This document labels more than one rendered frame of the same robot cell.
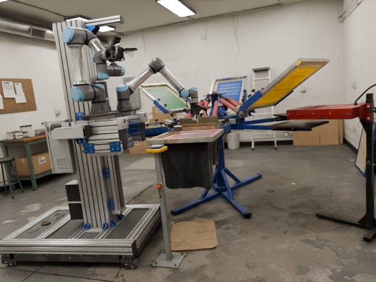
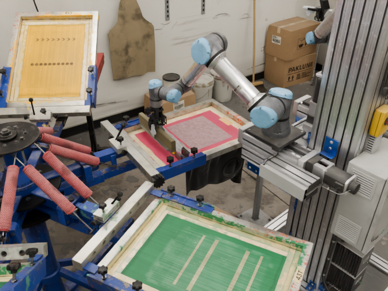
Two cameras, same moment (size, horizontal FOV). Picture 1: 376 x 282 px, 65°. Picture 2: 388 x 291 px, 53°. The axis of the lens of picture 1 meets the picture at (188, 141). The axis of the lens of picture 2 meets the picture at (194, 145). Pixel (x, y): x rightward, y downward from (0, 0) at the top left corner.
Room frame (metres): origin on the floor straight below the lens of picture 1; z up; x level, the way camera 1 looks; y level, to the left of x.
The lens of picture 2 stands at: (4.52, 1.28, 2.31)
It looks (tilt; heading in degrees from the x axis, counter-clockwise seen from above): 33 degrees down; 217
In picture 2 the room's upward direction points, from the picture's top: straight up
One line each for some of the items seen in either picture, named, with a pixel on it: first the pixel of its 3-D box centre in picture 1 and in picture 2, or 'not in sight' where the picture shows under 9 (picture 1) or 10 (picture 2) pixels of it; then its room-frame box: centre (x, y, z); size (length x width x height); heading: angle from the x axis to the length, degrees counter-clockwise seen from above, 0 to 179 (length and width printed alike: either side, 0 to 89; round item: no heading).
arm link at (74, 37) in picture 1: (78, 65); not in sight; (2.29, 0.76, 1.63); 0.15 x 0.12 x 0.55; 143
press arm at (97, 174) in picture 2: not in sight; (131, 164); (3.21, -0.19, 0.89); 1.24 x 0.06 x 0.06; 161
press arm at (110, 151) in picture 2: not in sight; (109, 154); (3.33, -0.23, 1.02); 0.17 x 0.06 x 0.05; 161
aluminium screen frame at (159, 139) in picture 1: (192, 133); (190, 133); (2.80, -0.05, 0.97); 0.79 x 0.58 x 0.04; 161
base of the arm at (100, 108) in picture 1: (99, 107); not in sight; (2.39, 0.67, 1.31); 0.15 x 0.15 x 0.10
